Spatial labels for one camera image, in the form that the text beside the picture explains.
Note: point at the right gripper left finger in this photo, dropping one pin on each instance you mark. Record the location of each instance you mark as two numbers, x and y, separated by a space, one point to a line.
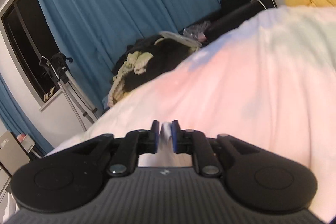
126 151

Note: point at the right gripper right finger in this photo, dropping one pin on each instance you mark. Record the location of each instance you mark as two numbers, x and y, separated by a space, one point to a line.
196 144

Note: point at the light grey t-shirt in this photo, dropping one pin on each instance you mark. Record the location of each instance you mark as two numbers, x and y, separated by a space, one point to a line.
165 156

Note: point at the pile of dark clothes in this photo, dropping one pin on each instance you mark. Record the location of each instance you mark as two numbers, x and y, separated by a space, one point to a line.
168 49

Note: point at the cream knitted scarf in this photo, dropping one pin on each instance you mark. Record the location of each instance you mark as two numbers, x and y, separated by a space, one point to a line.
135 62

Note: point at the pastel tie-dye bed duvet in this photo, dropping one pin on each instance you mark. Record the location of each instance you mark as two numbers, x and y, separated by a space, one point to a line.
263 95

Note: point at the narrow blue curtain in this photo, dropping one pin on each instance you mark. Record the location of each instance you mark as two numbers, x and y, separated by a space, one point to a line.
16 121

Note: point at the black suitcase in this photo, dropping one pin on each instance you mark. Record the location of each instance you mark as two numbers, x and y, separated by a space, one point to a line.
233 13

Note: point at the dark window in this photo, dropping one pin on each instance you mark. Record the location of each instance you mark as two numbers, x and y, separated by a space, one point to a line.
31 40

